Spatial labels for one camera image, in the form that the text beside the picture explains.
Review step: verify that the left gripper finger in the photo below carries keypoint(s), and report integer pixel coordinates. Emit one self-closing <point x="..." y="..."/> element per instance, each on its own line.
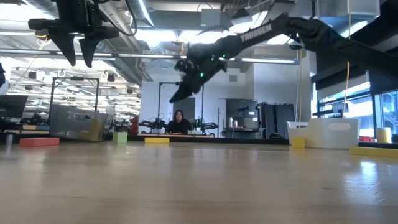
<point x="89" y="49"/>
<point x="66" y="43"/>

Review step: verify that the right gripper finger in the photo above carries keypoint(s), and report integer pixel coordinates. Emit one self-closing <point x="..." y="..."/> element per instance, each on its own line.
<point x="182" y="90"/>
<point x="192" y="90"/>

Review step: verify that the yellow rectangular block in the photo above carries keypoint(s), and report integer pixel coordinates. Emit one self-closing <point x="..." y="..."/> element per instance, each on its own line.
<point x="157" y="140"/>
<point x="373" y="152"/>

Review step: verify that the green cube block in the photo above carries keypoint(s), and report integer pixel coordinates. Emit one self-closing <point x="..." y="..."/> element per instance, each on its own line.
<point x="119" y="137"/>

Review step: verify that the yellow cube block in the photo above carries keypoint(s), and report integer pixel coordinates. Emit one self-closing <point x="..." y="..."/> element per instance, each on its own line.
<point x="298" y="143"/>

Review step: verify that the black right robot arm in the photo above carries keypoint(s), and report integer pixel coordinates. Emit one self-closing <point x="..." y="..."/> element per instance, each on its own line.
<point x="326" y="37"/>

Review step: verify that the background black robot arm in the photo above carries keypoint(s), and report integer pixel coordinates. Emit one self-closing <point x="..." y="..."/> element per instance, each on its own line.
<point x="205" y="126"/>
<point x="154" y="124"/>

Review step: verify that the black yellow ceiling reel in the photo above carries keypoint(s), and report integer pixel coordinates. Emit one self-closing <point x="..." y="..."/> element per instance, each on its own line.
<point x="40" y="35"/>

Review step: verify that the person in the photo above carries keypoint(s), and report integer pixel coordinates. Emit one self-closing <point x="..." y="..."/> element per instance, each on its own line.
<point x="179" y="126"/>

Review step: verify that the grey ceiling box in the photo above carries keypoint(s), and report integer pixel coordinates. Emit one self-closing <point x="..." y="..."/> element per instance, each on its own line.
<point x="211" y="18"/>

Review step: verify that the background wooden table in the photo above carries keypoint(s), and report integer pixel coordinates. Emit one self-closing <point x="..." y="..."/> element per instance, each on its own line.
<point x="199" y="134"/>

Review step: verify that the long ceiling light strip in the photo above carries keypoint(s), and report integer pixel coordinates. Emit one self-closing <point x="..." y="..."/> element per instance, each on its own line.
<point x="149" y="56"/>

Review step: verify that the white bottle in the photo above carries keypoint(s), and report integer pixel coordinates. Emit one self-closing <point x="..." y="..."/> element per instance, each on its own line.
<point x="230" y="122"/>

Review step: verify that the black cabinet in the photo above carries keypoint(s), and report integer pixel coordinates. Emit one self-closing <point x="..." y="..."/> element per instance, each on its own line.
<point x="239" y="107"/>

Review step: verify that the small pale bottle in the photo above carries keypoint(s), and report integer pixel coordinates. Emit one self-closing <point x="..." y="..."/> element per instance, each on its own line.
<point x="235" y="123"/>

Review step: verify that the red background object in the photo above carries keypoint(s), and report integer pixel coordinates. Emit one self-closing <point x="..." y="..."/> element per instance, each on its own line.
<point x="134" y="124"/>

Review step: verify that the grey translucent bin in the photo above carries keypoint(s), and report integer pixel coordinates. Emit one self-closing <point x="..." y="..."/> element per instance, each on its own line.
<point x="68" y="124"/>

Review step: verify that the black monitor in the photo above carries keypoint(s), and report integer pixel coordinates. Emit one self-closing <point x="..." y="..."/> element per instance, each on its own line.
<point x="12" y="105"/>

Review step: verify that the dark folding panels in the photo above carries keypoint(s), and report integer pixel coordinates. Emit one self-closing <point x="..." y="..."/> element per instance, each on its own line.
<point x="280" y="118"/>

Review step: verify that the red flat rectangular block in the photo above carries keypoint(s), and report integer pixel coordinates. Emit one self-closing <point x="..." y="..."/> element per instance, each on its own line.
<point x="39" y="142"/>

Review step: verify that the small grey cylinder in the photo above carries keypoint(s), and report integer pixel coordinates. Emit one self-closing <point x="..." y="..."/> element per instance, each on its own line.
<point x="9" y="141"/>

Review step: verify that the white plastic bin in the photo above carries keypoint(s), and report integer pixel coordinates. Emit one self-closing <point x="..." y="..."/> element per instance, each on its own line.
<point x="326" y="137"/>

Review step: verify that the small red object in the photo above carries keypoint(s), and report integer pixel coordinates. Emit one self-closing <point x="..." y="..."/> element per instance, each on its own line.
<point x="366" y="139"/>

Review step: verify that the pale yellow cylinder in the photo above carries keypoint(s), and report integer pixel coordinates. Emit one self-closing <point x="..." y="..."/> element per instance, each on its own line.
<point x="383" y="135"/>

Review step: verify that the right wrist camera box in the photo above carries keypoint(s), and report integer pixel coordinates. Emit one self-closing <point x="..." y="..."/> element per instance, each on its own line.
<point x="182" y="66"/>

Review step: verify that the black gantry frame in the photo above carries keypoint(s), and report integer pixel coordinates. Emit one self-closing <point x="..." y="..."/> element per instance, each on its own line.
<point x="160" y="102"/>
<point x="74" y="78"/>

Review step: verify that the silver ribbed air duct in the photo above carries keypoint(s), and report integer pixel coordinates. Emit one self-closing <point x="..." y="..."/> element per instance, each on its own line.
<point x="124" y="65"/>

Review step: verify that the black frame rail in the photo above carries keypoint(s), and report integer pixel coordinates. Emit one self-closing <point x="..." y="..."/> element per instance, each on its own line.
<point x="377" y="145"/>
<point x="217" y="140"/>

